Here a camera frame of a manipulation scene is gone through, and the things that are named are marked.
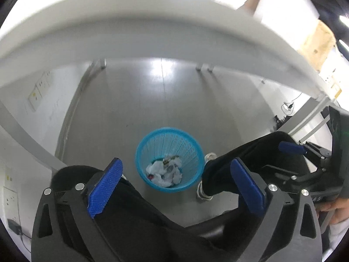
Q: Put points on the person's left leg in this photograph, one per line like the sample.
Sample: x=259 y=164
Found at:
x=141 y=218

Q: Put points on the black power adapter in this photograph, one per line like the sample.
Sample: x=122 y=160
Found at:
x=14 y=225

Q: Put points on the cardboard box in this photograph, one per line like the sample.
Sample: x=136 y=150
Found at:
x=316 y=43

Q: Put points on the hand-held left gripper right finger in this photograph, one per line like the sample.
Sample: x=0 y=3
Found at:
x=248 y=188

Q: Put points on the person's right shoe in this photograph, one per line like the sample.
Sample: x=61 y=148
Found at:
x=204 y=193

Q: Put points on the person's right forearm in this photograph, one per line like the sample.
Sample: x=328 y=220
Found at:
x=336 y=237

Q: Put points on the white paper trash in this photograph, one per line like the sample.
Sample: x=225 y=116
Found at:
x=159 y=169

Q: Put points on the person's right hand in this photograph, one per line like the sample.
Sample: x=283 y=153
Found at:
x=340 y=213

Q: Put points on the white table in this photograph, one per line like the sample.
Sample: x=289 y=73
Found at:
x=163 y=32

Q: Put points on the clear package with colourful print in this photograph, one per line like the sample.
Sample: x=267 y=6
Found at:
x=171 y=163

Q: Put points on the white wall socket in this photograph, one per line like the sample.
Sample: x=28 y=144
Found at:
x=11 y=202

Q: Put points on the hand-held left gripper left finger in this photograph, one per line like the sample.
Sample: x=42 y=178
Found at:
x=105 y=188

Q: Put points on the white wall outlet panel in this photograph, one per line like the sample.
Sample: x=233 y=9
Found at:
x=38 y=92

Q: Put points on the blue plastic wastebasket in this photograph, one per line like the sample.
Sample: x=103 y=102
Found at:
x=152 y=144

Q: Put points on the white power strip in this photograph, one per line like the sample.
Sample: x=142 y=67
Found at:
x=288 y=107

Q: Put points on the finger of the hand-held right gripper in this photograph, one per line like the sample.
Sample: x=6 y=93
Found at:
x=294 y=176
x=291 y=147

